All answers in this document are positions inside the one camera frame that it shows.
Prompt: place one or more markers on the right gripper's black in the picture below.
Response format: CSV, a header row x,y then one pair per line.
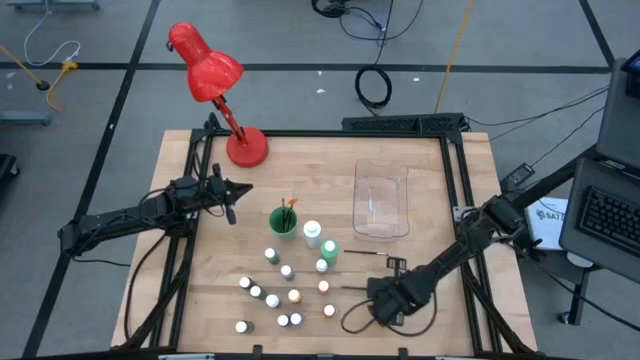
x,y
402,297

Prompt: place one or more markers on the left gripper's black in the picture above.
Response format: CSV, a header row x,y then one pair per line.
x,y
210,194

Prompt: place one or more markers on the small red-orange paint bottle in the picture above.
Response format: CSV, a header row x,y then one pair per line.
x,y
329,310

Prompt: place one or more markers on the small orange paint bottle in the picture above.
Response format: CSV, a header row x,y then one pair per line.
x,y
323,286

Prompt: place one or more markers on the small white paint bottle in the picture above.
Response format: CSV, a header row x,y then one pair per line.
x,y
321,265

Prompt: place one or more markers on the large green paint bottle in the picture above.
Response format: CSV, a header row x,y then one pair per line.
x,y
329,246

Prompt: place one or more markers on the small yellow paint bottle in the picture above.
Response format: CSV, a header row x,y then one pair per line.
x,y
294,295

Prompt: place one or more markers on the small purple paint bottle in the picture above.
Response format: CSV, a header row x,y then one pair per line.
x,y
296,318

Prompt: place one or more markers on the large white paint bottle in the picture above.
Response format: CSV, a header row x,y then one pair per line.
x,y
312,229

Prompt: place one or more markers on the small mauve paint bottle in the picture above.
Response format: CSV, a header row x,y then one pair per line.
x,y
286,270

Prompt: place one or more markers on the small dark green paint bottle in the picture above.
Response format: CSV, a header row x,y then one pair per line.
x,y
256,291

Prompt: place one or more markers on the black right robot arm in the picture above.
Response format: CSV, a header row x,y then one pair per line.
x,y
455,257

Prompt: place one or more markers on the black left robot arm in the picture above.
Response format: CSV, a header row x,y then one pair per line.
x,y
115,220

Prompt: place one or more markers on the small pale paint bottle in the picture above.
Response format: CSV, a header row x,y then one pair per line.
x,y
272,300

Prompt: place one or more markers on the green plastic cup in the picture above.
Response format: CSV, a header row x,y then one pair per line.
x,y
276,225

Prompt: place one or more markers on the clear plastic bin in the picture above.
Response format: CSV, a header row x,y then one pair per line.
x,y
390,180

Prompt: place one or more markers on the red desk lamp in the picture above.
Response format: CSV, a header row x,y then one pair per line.
x,y
210,75

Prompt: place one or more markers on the black perforated power strip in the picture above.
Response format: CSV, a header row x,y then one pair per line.
x,y
400,122

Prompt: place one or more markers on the white printed box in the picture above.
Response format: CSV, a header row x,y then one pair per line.
x,y
547,225

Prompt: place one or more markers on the black power adapter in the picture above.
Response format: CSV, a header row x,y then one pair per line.
x,y
519,175

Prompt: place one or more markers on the black workstation stand leg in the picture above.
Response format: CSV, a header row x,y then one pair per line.
x,y
580,297

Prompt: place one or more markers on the white round stand base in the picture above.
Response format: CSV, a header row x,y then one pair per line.
x,y
580,260

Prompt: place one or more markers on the grey workstation tray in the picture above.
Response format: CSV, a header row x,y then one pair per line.
x,y
570,210

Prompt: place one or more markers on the grey cart base bar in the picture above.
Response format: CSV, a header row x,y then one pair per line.
x,y
50,5
25,118

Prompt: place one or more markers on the black caster wheel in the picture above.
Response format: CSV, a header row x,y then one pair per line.
x,y
7,165

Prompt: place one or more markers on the black keyboard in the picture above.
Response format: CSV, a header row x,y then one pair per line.
x,y
610,220

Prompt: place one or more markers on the grey laptop lid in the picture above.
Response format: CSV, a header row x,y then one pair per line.
x,y
620,125

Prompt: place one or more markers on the dark device with blue screen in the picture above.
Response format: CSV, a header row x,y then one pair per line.
x,y
634,75

